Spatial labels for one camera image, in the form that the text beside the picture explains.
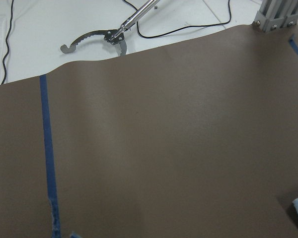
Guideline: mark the metal reacher grabber tool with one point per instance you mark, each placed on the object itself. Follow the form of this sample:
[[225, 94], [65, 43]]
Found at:
[[113, 36]]

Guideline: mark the aluminium frame post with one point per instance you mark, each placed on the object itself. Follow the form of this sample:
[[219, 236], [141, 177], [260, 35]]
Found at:
[[276, 14]]

